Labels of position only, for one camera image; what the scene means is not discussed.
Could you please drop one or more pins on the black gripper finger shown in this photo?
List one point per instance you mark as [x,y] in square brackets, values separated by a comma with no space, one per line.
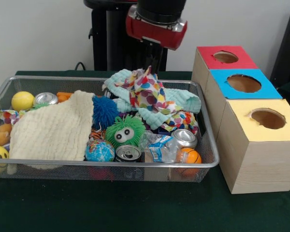
[149,55]
[157,58]

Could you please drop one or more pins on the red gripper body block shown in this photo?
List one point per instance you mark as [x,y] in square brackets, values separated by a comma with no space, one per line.
[154,31]

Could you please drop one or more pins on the colourful polka dot cloth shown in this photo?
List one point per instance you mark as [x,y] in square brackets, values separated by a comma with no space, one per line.
[147,92]
[181,119]

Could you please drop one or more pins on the cream yellow cloth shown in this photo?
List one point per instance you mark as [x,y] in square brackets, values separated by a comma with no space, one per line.
[53,128]

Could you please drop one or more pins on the clear mesh bin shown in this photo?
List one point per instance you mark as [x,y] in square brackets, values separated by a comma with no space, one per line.
[63,171]

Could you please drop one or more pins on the wooden box with three holes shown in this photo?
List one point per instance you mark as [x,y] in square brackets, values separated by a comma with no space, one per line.
[261,159]

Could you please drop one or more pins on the mint green cloth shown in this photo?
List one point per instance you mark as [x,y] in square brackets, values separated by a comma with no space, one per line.
[183,101]

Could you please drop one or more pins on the blue spiky ball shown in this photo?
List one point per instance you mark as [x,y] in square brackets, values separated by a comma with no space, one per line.
[105,111]

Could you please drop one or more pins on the green fuzzy toy with eyes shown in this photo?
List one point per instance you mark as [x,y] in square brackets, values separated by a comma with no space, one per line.
[123,130]

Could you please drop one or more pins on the silver can with closed top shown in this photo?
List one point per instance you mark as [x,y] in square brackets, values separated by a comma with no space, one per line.
[185,137]

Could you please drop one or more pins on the crushed clear plastic bottle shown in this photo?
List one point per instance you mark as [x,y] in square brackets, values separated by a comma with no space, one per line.
[159,149]

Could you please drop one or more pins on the silver can with open top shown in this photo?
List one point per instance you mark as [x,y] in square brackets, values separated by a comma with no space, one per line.
[128,153]

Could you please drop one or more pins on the small orange basketball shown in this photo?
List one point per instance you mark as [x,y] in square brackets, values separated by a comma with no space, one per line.
[190,156]

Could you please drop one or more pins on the globe print ball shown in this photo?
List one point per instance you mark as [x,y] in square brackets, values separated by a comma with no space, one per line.
[99,151]

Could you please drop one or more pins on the plain yellow ball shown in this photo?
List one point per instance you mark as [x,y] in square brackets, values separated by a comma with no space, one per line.
[22,101]

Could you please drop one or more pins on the orange plush toy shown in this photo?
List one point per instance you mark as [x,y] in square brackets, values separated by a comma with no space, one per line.
[0,137]

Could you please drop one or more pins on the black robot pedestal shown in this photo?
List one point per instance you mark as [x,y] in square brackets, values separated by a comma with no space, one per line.
[111,38]

